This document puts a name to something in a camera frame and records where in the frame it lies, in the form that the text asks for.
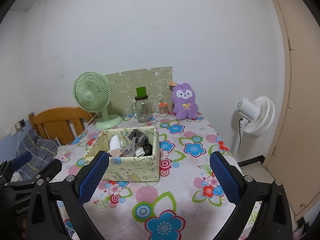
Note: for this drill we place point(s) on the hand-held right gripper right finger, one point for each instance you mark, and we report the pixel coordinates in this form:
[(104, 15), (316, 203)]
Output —
[(225, 177)]

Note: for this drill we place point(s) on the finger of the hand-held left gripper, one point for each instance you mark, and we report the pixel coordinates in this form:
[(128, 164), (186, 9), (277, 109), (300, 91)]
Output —
[(52, 168), (22, 160)]

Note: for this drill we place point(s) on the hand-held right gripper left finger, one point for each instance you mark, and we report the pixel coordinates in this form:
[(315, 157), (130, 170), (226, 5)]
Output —
[(92, 177)]

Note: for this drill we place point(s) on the pale pink cloth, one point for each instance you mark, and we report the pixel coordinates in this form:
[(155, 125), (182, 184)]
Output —
[(115, 153)]

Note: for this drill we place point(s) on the white cloth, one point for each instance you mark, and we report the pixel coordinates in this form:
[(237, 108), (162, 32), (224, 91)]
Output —
[(115, 142), (17, 178)]

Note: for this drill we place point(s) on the yellow printed fabric storage box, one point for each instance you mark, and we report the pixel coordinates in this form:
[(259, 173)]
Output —
[(135, 167)]

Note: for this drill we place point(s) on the clear plastic packet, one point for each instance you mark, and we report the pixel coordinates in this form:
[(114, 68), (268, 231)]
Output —
[(130, 150)]

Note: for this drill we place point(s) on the black plastic bag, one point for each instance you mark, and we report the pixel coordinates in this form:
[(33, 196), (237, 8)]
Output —
[(148, 150)]

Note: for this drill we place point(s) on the white crumpled cloth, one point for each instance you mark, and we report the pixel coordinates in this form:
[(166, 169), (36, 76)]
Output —
[(17, 178)]

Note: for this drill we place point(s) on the grey plaid pillow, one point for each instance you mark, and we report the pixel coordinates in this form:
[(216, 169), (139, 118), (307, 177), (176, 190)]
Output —
[(37, 150)]

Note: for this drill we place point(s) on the floral tablecloth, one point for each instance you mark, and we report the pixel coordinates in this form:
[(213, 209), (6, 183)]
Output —
[(190, 170)]

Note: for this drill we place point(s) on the wooden headboard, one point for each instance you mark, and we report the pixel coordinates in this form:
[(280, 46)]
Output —
[(57, 121)]

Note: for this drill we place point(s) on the white standing fan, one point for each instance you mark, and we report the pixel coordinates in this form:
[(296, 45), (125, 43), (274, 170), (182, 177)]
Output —
[(251, 110)]

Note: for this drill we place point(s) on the green desk fan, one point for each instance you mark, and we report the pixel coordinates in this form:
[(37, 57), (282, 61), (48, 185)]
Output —
[(88, 95)]

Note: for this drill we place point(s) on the purple plush bunny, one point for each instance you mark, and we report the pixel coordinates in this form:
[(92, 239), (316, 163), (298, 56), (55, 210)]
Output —
[(185, 105)]

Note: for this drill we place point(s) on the glass jar mug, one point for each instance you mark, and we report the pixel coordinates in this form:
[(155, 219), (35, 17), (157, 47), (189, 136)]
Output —
[(143, 111)]

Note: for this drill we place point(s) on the small jar orange lid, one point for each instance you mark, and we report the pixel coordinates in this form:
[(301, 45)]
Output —
[(163, 109)]

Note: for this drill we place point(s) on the green plastic cup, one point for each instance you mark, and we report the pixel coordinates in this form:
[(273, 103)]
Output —
[(141, 92)]

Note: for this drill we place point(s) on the beige wardrobe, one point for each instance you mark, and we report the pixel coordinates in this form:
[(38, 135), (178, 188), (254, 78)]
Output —
[(300, 105)]

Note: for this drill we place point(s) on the green patterned board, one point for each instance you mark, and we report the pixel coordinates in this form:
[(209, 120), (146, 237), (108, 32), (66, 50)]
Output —
[(150, 78)]

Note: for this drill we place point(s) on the wall socket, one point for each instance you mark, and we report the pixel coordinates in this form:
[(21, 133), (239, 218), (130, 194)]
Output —
[(21, 125)]

